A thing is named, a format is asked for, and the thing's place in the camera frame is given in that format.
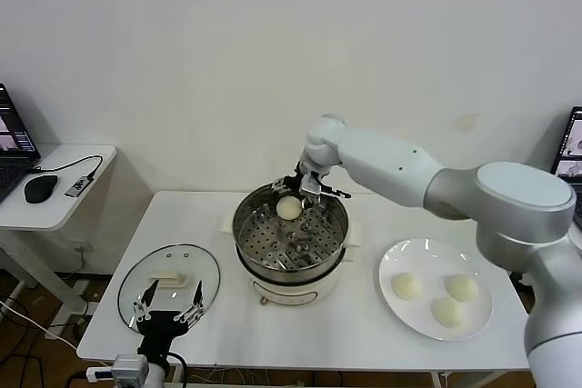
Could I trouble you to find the black usb hub cable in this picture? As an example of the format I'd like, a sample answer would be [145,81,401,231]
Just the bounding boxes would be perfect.
[29,154,105,180]

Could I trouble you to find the glass lid cream handle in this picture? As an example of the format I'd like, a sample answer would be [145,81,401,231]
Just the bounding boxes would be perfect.
[116,244,222,335]

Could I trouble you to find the black right camera cable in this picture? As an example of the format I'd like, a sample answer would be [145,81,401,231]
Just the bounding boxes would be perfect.
[316,184,354,201]

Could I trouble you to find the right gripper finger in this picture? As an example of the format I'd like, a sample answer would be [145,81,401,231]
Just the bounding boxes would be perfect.
[271,177,299,194]
[303,192,327,213]

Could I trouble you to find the silver usb hub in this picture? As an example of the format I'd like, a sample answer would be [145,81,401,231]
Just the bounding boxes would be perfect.
[65,173,95,200]

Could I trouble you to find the white side table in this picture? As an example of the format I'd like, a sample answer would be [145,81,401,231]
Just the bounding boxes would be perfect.
[0,144,118,330]

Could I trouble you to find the cream electric cooking pot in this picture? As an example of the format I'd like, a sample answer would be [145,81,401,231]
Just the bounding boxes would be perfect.
[220,217,364,308]

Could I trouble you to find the black computer mouse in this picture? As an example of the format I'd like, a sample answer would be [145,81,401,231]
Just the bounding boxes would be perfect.
[24,174,60,204]

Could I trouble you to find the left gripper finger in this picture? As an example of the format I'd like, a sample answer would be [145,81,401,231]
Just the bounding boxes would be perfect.
[133,278,160,322]
[175,281,205,328]

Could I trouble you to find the white round plate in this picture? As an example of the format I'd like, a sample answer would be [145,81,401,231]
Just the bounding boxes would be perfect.
[377,237,495,342]

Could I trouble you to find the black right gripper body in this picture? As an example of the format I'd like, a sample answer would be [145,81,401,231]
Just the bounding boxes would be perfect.
[293,159,316,190]

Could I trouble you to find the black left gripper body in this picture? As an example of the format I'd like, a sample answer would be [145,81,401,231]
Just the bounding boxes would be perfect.
[135,310,190,357]

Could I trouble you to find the left camera cable white plug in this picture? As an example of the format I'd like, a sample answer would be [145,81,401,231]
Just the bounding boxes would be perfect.
[67,365,115,388]

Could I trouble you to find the white steamed baozi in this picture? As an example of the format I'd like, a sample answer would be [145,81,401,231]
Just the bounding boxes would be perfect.
[391,273,423,302]
[430,296,467,329]
[276,195,304,221]
[446,274,481,303]

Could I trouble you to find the perforated steel steamer basket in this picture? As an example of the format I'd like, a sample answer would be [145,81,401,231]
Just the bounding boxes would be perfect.
[233,181,351,285]

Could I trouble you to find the open black laptop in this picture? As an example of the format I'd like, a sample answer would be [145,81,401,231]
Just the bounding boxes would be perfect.
[550,106,582,180]
[0,84,43,206]

